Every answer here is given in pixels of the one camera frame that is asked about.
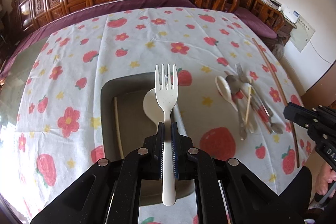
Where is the white wall panel board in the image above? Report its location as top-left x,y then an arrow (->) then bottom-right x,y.
290,15 -> 315,52

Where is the wooden side table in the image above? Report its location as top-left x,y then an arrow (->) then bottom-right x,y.
276,18 -> 297,45

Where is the steel fork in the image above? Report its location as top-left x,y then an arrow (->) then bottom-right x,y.
235,63 -> 273,120

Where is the cream plastic fork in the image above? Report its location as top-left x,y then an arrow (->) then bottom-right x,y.
154,64 -> 178,206

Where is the cream plastic spoon in tray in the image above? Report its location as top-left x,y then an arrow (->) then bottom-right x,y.
142,88 -> 164,127

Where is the cream plastic spoon on table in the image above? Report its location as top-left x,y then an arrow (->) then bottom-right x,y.
215,76 -> 238,111

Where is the light bamboo chopstick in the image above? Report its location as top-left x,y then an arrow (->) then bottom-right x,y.
245,79 -> 252,126

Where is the grey metal utensil tray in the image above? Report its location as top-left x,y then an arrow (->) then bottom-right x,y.
101,72 -> 194,206

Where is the white device on table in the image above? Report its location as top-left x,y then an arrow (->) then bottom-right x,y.
283,9 -> 300,24

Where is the dark wooden chopstick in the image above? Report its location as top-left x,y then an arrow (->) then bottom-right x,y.
224,70 -> 273,134

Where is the purple armchair cushion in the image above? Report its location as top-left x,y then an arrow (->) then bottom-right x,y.
234,7 -> 277,39

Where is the large steel spoon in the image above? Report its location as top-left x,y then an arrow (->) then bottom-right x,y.
226,75 -> 247,141

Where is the strawberry flower print tablecloth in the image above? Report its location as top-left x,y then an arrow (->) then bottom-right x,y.
1,8 -> 313,222

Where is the small steel spoon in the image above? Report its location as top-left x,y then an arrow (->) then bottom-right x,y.
241,83 -> 283,135

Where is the person right hand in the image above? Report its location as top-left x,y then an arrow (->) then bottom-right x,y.
315,162 -> 336,196

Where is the grey furry pet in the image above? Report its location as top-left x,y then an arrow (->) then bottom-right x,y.
272,39 -> 284,60

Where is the long brown wooden stick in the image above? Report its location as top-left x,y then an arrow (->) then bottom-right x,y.
252,38 -> 300,168

